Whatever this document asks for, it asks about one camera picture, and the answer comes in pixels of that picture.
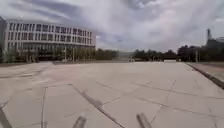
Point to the beige paved plaza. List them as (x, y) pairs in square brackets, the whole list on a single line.
[(126, 86)]

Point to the long row of trees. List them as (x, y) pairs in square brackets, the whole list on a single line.
[(156, 55)]

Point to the robot's own part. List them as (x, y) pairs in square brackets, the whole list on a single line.
[(143, 121), (79, 122)]

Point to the large curved glass-fronted building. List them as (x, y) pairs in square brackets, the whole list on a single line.
[(46, 36)]

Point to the dark kerb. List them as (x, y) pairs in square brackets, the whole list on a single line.
[(208, 76)]

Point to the slim dark tower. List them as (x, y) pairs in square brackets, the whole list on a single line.
[(209, 34)]

